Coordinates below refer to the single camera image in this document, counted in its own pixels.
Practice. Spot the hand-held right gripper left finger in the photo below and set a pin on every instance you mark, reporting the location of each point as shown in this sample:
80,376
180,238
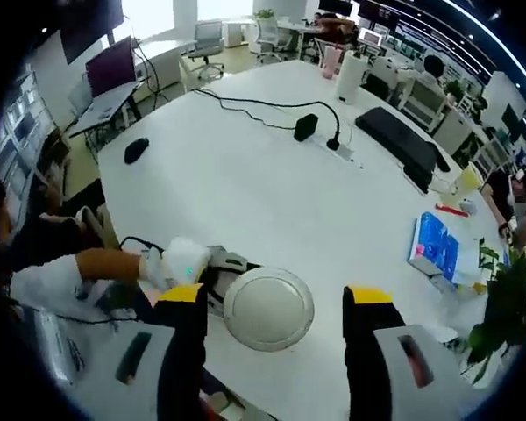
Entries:
127,373

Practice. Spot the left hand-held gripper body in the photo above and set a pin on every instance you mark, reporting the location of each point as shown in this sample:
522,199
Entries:
179,263

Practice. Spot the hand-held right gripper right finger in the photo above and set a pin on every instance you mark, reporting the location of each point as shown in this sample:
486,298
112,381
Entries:
421,377

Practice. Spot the yellow drink cup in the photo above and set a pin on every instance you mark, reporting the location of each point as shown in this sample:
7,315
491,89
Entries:
470,180

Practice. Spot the white table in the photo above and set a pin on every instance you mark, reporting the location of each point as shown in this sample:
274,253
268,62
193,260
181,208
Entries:
267,197

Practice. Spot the grey worn device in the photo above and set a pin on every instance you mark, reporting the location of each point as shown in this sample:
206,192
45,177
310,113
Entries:
57,346

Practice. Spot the green potted plant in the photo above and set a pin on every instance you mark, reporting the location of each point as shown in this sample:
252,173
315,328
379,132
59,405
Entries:
508,307

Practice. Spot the black computer mouse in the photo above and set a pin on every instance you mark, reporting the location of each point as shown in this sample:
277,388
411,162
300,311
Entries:
137,150

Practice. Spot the person's white shirt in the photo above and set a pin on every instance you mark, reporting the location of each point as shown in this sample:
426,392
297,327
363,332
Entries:
44,276

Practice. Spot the blue and white tissue pack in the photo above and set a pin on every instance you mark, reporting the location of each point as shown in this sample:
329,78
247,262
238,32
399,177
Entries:
436,250

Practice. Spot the black power adapter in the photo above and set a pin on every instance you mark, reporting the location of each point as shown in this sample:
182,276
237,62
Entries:
306,127

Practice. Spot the white power strip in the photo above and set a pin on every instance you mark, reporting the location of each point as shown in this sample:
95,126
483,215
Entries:
339,151

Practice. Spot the red pen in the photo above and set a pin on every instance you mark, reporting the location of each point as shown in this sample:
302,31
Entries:
451,209

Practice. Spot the black closed laptop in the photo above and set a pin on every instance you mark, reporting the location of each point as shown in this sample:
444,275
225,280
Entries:
399,144

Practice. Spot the laptop with purple screen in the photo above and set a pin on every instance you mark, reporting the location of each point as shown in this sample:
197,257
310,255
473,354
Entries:
109,70

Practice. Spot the grey office chair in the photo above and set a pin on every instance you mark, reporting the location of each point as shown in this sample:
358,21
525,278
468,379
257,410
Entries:
208,44
272,35

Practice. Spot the white paper towel roll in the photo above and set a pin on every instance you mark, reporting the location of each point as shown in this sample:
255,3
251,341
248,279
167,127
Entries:
348,79

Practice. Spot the pink tumbler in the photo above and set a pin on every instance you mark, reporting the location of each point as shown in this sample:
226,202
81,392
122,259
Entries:
332,61

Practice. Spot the white mesh office chair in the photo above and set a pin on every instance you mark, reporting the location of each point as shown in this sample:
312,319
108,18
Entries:
425,105

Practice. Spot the large black hanging screen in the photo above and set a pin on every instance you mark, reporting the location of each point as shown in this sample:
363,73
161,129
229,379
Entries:
92,26

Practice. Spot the white wall shelf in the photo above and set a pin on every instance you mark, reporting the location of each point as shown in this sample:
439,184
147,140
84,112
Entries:
22,131

